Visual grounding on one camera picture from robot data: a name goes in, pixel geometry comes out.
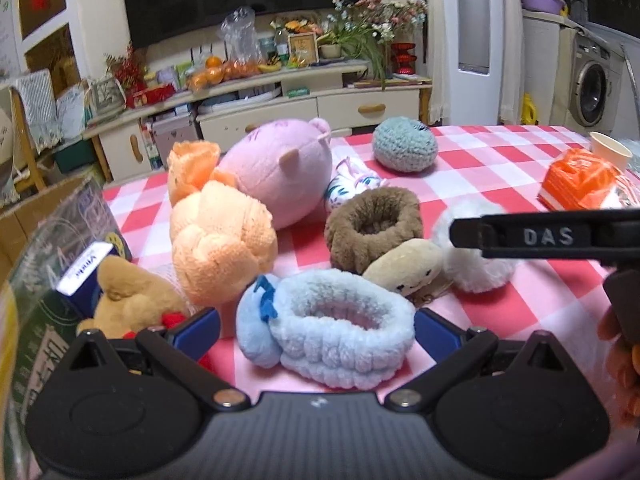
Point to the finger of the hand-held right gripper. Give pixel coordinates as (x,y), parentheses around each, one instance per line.
(545,237)

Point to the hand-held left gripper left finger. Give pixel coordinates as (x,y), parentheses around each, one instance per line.
(200,329)

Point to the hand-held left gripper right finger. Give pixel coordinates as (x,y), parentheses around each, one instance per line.
(434,332)

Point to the light blue fluffy headband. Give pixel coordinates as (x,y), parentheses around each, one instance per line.
(345,325)

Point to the teal crochet ball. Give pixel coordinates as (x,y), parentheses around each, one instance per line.
(404,144)

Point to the person's right hand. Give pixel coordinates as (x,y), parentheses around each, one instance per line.
(622,375)

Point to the orange package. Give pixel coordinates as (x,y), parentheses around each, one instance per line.
(575,180)

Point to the beige potato plush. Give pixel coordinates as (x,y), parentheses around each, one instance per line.
(405,272)

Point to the brown teddy bear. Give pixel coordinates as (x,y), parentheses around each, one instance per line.
(135,295)

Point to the white fluffy headband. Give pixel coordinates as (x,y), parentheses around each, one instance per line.
(475,270)

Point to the red checkered tablecloth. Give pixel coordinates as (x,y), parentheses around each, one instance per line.
(500,160)

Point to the orange towel plush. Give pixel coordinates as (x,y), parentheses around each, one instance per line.
(220,230)

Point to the paper cup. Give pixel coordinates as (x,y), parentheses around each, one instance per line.
(610,150)

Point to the brown fluffy headband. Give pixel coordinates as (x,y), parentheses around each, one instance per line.
(372,232)

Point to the blue and white small box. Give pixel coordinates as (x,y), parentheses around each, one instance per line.
(85,275)

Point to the yellow detergent bottle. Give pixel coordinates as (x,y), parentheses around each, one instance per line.
(530,110)

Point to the silver washing machine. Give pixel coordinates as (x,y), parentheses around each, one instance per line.
(595,85)

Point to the green printed packet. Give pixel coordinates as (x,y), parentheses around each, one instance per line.
(35,330)

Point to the white striped small plush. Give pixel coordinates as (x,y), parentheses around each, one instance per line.
(345,185)

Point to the pink pig plush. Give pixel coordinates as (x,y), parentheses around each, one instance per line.
(280,172)

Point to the pink storage box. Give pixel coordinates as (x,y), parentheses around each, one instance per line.
(175,137)

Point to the dark green bin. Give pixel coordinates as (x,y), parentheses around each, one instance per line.
(75,156)

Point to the white tower air conditioner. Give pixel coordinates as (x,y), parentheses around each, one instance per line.
(472,35)

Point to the red candle holder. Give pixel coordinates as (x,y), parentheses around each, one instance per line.
(403,57)

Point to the purple basin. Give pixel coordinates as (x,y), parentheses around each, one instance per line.
(542,0)

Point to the red gift box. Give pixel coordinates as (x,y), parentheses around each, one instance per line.
(150,96)

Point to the cream television cabinet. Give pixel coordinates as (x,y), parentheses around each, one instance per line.
(340,105)

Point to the white printed planter box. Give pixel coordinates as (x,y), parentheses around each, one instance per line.
(106,95)

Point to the small green box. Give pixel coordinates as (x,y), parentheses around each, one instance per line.
(298,92)

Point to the pile of oranges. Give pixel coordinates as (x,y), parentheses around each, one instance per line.
(220,72)

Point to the red berry decoration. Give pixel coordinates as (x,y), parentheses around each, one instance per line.
(127,67)

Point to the bunch of bananas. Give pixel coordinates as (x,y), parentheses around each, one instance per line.
(270,66)

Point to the potted spider plant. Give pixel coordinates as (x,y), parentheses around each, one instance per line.
(350,45)

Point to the pastel flower bouquet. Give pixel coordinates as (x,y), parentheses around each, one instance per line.
(385,12)

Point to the wooden chair with lace cover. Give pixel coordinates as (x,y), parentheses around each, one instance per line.
(35,105)

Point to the clear plastic bag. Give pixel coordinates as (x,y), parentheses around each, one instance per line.
(240,35)

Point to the wooden picture frame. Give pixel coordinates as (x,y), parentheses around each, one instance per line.
(303,49)

